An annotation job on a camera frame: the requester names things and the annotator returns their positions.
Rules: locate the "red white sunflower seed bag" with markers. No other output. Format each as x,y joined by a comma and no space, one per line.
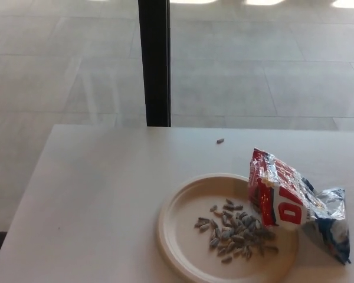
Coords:
283,212

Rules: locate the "single stray sunflower seed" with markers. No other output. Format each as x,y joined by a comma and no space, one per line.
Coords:
219,141

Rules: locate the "cream round paper plate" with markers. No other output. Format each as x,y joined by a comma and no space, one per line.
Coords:
183,241

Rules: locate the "pile of sunflower seeds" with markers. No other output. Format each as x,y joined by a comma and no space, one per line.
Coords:
239,233

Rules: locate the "black window frame post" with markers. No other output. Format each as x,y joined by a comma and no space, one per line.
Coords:
154,59

